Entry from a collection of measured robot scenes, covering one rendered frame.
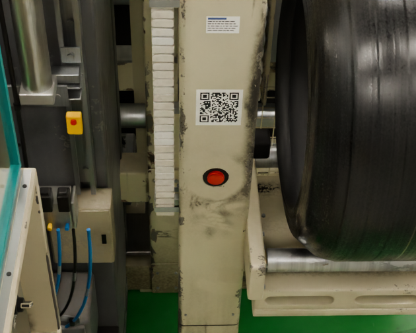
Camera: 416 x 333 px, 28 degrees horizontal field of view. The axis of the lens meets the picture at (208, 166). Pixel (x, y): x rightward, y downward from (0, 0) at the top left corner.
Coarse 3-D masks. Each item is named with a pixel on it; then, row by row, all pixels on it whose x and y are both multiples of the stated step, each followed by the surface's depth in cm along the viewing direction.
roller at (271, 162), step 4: (272, 148) 172; (276, 148) 172; (272, 152) 172; (276, 152) 172; (272, 156) 171; (276, 156) 171; (256, 160) 171; (260, 160) 171; (264, 160) 171; (268, 160) 171; (272, 160) 172; (276, 160) 172; (256, 164) 172; (260, 164) 172; (264, 164) 172; (268, 164) 172; (272, 164) 172; (276, 164) 172
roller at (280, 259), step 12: (276, 252) 152; (288, 252) 152; (300, 252) 152; (276, 264) 151; (288, 264) 151; (300, 264) 151; (312, 264) 151; (324, 264) 152; (336, 264) 152; (348, 264) 152; (360, 264) 152; (372, 264) 152; (384, 264) 152; (396, 264) 152; (408, 264) 152
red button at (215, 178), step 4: (212, 172) 145; (216, 172) 145; (220, 172) 145; (208, 176) 145; (212, 176) 145; (216, 176) 145; (220, 176) 145; (224, 176) 146; (208, 180) 146; (212, 180) 146; (216, 180) 146; (220, 180) 146; (216, 184) 146
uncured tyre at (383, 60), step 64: (320, 0) 122; (384, 0) 118; (320, 64) 119; (384, 64) 116; (320, 128) 120; (384, 128) 117; (320, 192) 125; (384, 192) 121; (320, 256) 140; (384, 256) 135
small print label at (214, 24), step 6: (210, 18) 123; (216, 18) 123; (222, 18) 123; (228, 18) 123; (234, 18) 123; (210, 24) 124; (216, 24) 124; (222, 24) 124; (228, 24) 124; (234, 24) 124; (210, 30) 124; (216, 30) 124; (222, 30) 124; (228, 30) 124; (234, 30) 124
